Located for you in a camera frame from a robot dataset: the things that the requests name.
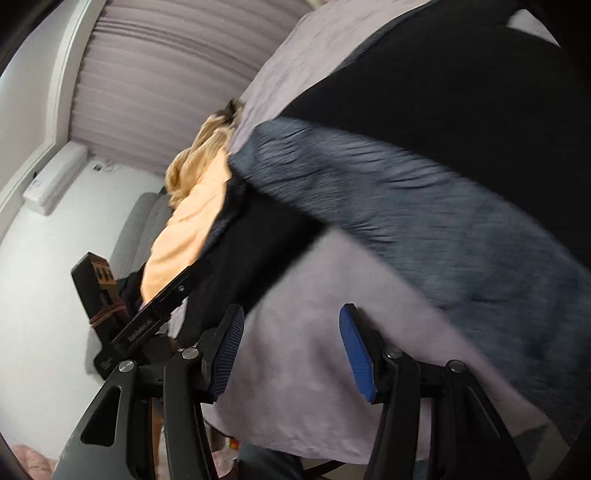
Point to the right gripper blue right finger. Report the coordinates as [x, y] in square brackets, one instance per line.
[469, 439]

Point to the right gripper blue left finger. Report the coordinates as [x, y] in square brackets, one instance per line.
[113, 439]

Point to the black pants with patterned trim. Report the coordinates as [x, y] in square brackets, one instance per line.
[455, 145]

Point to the black clothes pile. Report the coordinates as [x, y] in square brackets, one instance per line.
[129, 291]

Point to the grey quilted headboard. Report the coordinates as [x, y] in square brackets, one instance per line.
[146, 220]

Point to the peach cream towel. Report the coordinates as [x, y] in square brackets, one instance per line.
[179, 244]

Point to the lilac plush bed blanket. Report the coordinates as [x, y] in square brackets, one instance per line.
[314, 359]

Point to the white air conditioner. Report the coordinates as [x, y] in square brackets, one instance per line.
[49, 185]

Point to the yellow striped garment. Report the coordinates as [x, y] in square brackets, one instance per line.
[189, 165]

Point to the pleated grey curtain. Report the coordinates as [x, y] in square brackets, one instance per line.
[153, 71]

